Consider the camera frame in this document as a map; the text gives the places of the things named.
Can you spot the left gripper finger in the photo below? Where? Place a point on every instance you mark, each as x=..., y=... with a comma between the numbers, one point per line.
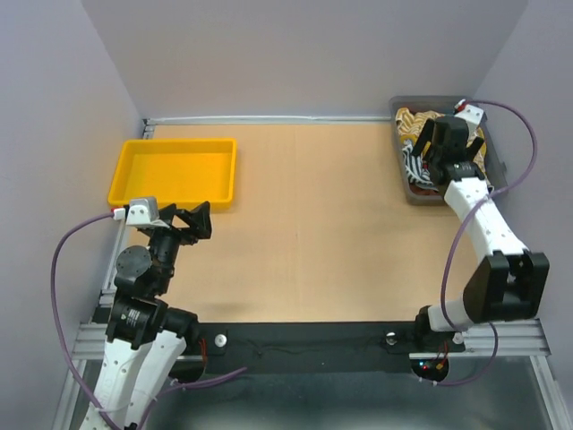
x=200, y=222
x=167, y=215

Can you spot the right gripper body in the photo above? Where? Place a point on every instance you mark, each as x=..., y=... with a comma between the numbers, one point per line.
x=435, y=158

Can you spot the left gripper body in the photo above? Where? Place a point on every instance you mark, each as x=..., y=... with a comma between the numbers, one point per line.
x=165, y=240

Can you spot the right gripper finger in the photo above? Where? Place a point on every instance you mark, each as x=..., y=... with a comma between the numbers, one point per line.
x=423, y=146
x=474, y=147

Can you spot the yellow striped towel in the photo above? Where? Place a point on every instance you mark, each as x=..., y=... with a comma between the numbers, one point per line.
x=409, y=123

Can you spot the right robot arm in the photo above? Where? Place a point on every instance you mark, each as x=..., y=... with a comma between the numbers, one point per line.
x=508, y=282

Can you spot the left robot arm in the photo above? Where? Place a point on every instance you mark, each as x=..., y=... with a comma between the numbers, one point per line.
x=144, y=335

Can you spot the black white striped towel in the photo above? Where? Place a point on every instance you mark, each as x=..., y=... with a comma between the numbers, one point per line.
x=416, y=173

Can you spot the yellow plastic tray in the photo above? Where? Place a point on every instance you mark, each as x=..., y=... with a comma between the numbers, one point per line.
x=185, y=172

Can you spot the grey plastic bin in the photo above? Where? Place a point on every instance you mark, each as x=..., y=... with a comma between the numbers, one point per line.
x=494, y=167

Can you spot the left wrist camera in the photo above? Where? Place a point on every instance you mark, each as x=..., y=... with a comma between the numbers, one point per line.
x=142, y=212

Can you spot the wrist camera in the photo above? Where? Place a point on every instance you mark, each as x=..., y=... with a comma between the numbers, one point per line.
x=142, y=212
x=471, y=114

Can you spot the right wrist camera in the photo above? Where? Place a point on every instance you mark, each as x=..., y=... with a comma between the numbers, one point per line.
x=471, y=114

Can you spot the aluminium frame rail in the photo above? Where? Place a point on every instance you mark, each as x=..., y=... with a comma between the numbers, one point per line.
x=515, y=339

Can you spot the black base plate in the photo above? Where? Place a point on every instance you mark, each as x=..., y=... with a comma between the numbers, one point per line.
x=309, y=347

